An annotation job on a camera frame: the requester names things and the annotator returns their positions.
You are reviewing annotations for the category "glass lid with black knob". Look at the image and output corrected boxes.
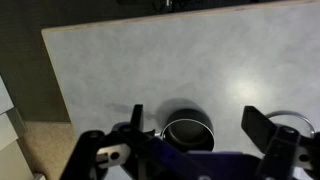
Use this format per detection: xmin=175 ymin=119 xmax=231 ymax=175
xmin=264 ymin=110 xmax=316 ymax=138

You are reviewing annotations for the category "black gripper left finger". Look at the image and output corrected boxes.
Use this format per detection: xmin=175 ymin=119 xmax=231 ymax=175
xmin=59 ymin=104 xmax=181 ymax=180

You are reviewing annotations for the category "black pot with handle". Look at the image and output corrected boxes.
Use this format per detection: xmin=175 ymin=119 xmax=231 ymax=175
xmin=143 ymin=108 xmax=216 ymax=153

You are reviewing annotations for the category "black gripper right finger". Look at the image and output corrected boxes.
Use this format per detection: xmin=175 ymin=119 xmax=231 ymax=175
xmin=240 ymin=105 xmax=320 ymax=180

